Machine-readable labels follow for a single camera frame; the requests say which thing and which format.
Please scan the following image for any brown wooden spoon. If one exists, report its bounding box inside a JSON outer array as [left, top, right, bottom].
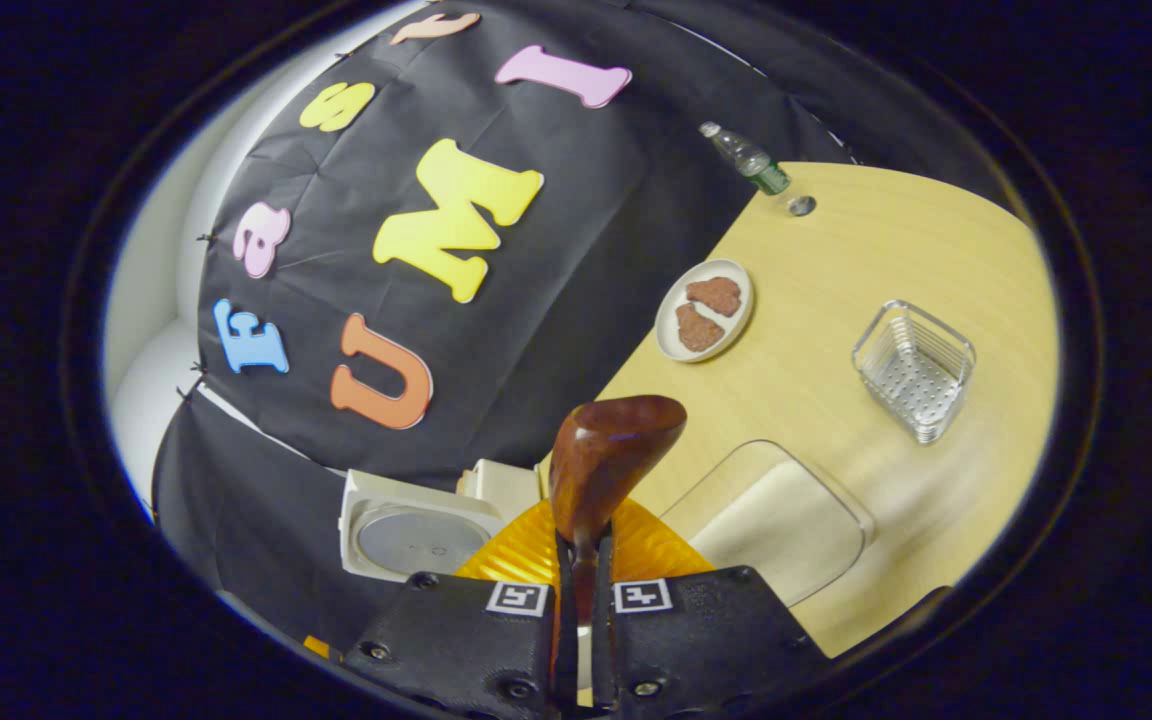
[[549, 395, 688, 701]]

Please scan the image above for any brown meat piece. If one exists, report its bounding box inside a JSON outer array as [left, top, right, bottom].
[[676, 303, 726, 353], [686, 277, 743, 318]]

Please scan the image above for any white round plate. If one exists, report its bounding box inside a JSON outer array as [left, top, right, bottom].
[[655, 259, 755, 363]]

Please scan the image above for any metal mesh chopstick holder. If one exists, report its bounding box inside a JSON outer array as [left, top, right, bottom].
[[852, 299, 977, 445]]

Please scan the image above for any white toaster with bread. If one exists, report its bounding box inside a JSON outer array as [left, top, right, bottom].
[[456, 458, 543, 523]]

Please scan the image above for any clear green label water bottle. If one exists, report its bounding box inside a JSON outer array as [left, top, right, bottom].
[[699, 121, 792, 196]]

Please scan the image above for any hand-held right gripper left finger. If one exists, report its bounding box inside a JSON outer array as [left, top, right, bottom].
[[341, 498, 579, 717]]

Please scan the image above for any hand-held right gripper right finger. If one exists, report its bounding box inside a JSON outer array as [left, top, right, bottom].
[[590, 498, 833, 717]]

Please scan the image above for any white rice cooker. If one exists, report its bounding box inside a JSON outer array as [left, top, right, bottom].
[[339, 468, 507, 584]]

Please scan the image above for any clear rice container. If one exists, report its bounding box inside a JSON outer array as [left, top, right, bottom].
[[661, 440, 877, 609]]

